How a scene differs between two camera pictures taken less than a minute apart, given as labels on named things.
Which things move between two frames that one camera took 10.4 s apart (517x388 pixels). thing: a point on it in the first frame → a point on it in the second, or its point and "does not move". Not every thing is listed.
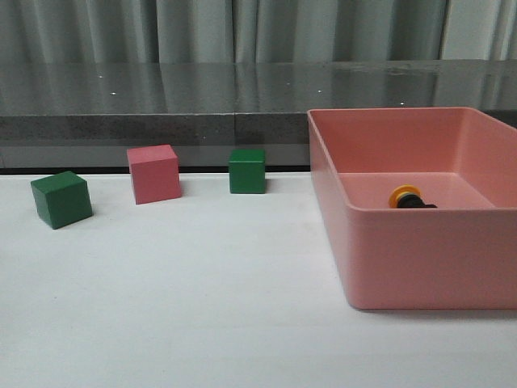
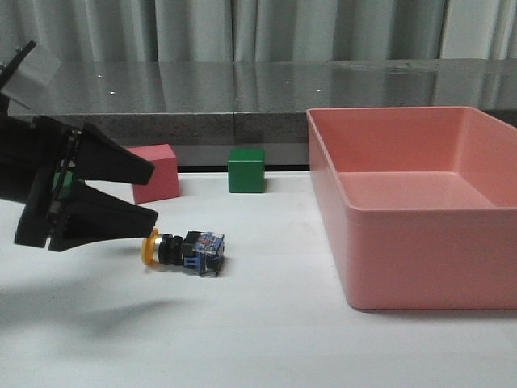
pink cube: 155,173 does not move
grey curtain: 108,31 does not move
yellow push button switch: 408,196 → 202,250
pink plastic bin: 460,255 does not move
